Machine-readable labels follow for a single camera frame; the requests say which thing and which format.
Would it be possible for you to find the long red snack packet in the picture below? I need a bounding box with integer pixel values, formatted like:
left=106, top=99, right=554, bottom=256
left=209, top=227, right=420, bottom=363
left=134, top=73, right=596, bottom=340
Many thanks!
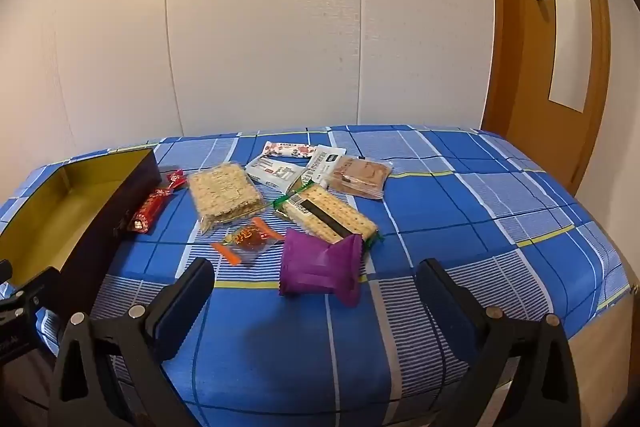
left=126, top=188, right=173, bottom=235

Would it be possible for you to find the white floral snack bar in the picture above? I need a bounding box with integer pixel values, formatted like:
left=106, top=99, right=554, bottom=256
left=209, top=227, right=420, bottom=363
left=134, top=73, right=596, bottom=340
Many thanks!
left=262, top=141, right=321, bottom=160

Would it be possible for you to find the clear cracker pack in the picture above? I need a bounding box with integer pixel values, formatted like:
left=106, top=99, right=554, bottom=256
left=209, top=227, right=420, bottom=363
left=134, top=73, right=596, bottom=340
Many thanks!
left=187, top=162, right=268, bottom=235

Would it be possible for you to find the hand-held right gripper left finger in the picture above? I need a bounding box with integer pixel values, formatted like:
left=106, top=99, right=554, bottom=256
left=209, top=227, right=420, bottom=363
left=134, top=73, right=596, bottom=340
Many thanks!
left=47, top=257, right=216, bottom=427

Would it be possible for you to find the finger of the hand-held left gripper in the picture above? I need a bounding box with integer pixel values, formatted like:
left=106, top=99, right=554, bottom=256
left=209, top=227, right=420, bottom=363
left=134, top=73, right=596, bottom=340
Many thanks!
left=12, top=267, right=61, bottom=309

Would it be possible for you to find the orange snack packet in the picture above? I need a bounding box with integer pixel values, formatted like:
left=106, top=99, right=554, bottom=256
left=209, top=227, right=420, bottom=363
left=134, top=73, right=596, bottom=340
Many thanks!
left=211, top=217, right=285, bottom=267

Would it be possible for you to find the clear brown wafer pack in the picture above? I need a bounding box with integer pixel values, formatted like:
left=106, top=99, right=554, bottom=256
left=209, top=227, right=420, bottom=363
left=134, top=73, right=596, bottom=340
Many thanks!
left=325, top=156, right=394, bottom=202

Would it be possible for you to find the white snack packet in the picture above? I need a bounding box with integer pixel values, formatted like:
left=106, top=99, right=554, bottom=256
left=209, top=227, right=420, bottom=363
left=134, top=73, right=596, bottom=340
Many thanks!
left=245, top=154, right=306, bottom=188

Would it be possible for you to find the purple snack packet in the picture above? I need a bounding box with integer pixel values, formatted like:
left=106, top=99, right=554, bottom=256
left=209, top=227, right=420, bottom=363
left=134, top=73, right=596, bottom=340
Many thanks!
left=278, top=228, right=362, bottom=308

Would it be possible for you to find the green-edged cracker pack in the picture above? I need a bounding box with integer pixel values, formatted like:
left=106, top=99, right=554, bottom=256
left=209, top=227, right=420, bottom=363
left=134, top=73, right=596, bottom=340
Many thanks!
left=272, top=181, right=383, bottom=250

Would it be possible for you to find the wooden door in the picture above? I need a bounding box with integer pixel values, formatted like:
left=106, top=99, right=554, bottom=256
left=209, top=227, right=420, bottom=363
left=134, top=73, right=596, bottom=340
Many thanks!
left=482, top=0, right=613, bottom=198

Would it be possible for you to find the white and gold sachet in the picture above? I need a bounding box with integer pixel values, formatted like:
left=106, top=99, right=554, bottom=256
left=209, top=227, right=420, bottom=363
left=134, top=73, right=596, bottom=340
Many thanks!
left=287, top=146, right=347, bottom=195

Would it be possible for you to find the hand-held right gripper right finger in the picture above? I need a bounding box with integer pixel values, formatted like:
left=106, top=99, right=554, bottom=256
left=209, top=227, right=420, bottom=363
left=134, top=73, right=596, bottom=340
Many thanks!
left=414, top=258, right=582, bottom=427

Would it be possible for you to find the dark box with gold interior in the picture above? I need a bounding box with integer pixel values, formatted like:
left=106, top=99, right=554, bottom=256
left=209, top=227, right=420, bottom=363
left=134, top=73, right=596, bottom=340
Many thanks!
left=0, top=147, right=163, bottom=315

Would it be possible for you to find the blue plaid tablecloth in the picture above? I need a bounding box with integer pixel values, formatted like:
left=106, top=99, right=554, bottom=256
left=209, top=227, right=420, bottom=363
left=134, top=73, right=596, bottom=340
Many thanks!
left=0, top=124, right=632, bottom=427

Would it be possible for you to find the small red candy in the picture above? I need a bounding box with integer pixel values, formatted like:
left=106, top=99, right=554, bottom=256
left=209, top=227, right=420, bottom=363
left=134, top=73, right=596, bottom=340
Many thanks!
left=160, top=168, right=187, bottom=192

